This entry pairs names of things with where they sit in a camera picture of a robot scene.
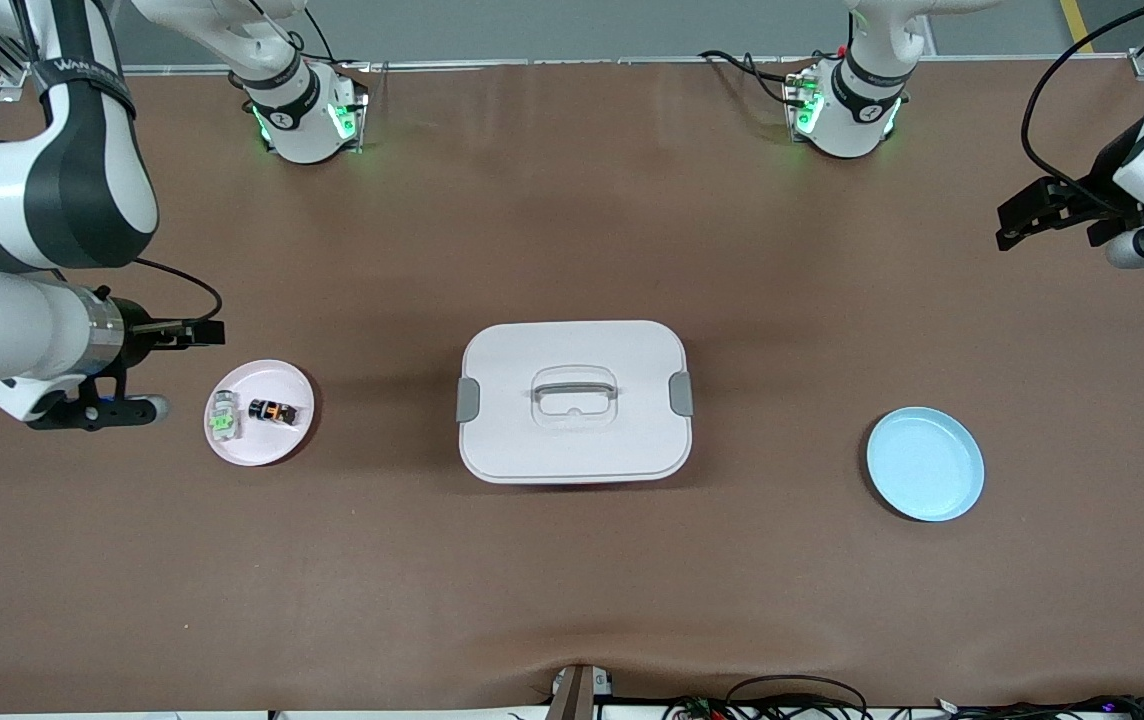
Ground aluminium frame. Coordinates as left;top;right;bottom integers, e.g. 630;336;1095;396
0;0;1144;101

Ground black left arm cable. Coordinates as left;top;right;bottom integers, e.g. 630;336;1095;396
1022;0;1144;216

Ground grey table edge bracket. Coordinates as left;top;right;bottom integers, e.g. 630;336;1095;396
547;665;615;720

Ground black base cables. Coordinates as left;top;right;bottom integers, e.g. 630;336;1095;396
700;50;813;106

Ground white lidded storage box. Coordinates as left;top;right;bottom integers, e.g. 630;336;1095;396
457;320;695;486

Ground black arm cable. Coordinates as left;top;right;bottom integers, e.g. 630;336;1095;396
132;258;224;326
1022;0;1144;216

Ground black cable bundle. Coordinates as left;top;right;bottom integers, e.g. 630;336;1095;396
662;675;1144;720

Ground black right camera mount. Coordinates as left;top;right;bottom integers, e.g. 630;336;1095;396
27;370;148;432

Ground light blue round plate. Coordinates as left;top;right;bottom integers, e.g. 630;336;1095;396
866;406;986;523

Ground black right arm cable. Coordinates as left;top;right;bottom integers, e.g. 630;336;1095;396
132;258;224;326

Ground pink round plate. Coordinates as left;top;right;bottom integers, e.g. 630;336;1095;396
204;359;316;468

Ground white box lid handle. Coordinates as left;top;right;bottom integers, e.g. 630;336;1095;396
530;366;620;429

